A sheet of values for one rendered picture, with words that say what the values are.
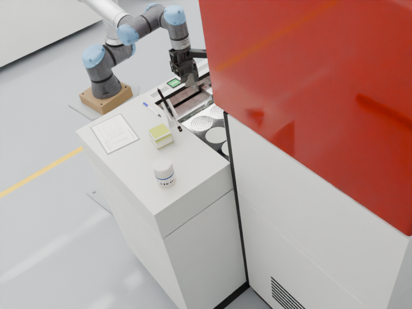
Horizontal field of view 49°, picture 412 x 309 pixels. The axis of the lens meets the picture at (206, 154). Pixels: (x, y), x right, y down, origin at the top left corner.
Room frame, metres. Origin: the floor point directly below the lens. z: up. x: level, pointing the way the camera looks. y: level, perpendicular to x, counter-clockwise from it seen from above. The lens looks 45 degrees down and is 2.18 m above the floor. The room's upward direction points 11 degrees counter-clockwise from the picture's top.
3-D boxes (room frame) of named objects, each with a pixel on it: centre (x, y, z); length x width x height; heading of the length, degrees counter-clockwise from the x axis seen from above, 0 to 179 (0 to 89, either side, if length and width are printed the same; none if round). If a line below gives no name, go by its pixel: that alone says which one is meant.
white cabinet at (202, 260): (1.50, -0.03, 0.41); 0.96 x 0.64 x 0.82; 121
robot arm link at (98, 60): (1.91, 0.43, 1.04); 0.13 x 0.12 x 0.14; 125
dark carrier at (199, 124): (1.45, -0.15, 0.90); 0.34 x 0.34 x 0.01; 31
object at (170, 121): (1.42, 0.11, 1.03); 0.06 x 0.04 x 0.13; 31
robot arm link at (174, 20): (1.53, 0.02, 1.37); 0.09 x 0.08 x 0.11; 35
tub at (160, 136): (1.34, 0.16, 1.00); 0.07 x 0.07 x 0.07; 23
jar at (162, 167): (1.13, 0.16, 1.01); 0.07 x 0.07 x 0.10
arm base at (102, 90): (1.91, 0.43, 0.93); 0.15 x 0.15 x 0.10
